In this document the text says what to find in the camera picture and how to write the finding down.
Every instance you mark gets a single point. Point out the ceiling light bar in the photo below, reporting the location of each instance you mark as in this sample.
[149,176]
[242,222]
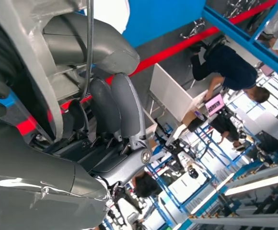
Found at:
[256,184]

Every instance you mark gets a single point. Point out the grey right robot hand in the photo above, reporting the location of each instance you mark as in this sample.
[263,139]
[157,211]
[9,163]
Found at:
[33,196]

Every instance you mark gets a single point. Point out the brown cardboard box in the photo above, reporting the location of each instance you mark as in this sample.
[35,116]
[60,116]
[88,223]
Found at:
[189,118]

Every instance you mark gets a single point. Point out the red barrier belt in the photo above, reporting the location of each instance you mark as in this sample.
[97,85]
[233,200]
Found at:
[172,49]

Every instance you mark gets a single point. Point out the white desk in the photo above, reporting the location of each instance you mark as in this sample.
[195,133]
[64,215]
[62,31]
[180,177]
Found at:
[170,92]

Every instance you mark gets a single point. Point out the white plastic cover part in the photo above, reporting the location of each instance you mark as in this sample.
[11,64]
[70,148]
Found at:
[110,14]

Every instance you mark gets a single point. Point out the black round stool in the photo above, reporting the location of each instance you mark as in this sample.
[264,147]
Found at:
[214,46]

